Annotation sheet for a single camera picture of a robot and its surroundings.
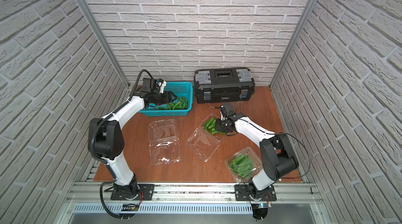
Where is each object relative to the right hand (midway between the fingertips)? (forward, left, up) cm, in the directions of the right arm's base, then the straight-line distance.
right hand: (219, 127), depth 91 cm
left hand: (+17, +25, +12) cm, 32 cm away
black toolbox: (+25, -5, +11) cm, 27 cm away
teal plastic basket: (+32, +25, +1) cm, 41 cm away
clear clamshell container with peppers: (-7, +33, -3) cm, 34 cm away
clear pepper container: (-7, +9, -4) cm, 12 cm away
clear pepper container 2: (-22, -10, -2) cm, 24 cm away
